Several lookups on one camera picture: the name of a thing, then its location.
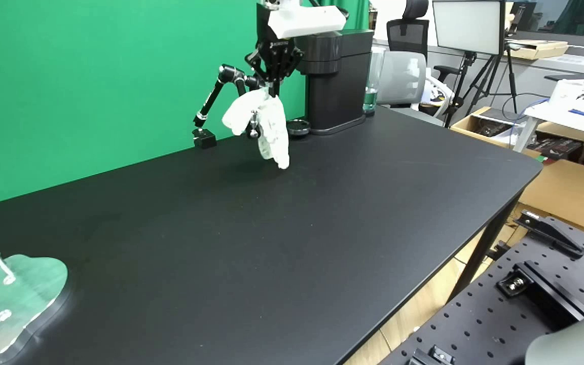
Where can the black office chair with headrest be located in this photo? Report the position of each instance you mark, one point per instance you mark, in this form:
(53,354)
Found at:
(407,22)

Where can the black metal bar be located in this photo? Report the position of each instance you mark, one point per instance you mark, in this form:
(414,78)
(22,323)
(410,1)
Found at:
(552,233)

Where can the open cardboard box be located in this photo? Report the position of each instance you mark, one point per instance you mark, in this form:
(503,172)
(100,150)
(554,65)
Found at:
(487,124)

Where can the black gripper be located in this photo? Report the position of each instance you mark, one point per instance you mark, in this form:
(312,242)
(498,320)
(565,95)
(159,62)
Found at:
(283,56)

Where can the white plastic screw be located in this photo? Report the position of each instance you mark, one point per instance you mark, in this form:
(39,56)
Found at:
(1,267)
(5,314)

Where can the black tripod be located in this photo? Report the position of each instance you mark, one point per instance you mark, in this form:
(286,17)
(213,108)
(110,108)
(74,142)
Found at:
(480,82)

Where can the large cardboard box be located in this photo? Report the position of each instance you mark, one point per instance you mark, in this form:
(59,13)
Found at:
(567,193)

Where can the clear acrylic plate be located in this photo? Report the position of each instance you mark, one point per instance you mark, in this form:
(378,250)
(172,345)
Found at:
(15,297)

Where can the wooden board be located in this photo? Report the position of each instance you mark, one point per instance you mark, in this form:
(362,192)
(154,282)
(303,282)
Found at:
(537,50)

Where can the grey office chair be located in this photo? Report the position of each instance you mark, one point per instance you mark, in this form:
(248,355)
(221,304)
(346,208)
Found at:
(400,78)

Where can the black perforated breadboard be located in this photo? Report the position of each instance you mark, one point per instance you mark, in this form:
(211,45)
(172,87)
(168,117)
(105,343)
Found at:
(495,325)

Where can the white cloth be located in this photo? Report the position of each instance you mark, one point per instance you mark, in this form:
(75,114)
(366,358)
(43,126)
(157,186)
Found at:
(272,129)

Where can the small black clamp block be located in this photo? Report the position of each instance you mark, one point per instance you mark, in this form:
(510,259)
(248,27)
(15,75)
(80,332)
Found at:
(440,355)

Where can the black coffee machine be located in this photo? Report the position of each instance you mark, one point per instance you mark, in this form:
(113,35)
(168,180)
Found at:
(332,73)

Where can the grey chair backrest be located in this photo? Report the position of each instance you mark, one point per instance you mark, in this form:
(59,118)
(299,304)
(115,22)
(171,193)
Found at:
(576,341)

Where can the black round cap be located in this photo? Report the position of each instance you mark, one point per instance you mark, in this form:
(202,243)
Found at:
(299,129)

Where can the green backdrop curtain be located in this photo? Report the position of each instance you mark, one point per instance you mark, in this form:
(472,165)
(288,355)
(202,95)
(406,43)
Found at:
(69,82)

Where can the black mount with silver bolts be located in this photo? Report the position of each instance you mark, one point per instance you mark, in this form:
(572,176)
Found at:
(542,290)

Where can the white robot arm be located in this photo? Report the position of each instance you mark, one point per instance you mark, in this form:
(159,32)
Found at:
(304,20)

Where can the white display board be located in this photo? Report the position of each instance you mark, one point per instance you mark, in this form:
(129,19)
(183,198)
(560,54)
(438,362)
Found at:
(466,26)

